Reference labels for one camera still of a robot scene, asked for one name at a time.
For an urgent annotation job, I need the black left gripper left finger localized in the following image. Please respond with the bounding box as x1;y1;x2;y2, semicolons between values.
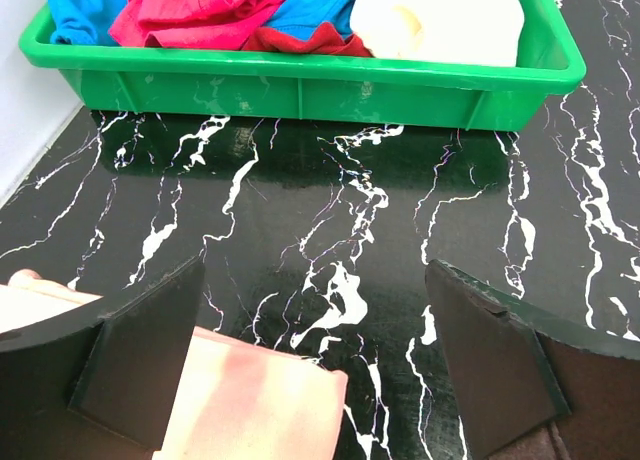
1;257;205;451

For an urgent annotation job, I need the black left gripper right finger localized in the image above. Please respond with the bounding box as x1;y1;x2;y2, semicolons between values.
425;260;639;459

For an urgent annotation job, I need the cream white t shirt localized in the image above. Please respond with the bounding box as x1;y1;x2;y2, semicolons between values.
350;0;525;67

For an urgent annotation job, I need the folded pink t shirt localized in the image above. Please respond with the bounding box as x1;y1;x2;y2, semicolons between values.
1;270;348;459

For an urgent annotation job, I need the green plastic bin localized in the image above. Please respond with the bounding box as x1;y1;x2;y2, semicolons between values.
19;0;586;131

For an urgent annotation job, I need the blue t shirt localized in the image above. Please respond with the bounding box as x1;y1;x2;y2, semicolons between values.
47;0;355;47

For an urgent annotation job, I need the magenta pink t shirt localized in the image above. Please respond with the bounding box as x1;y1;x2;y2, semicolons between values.
109;0;286;51

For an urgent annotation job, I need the dark red t shirt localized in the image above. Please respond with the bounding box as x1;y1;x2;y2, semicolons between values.
241;22;372;58

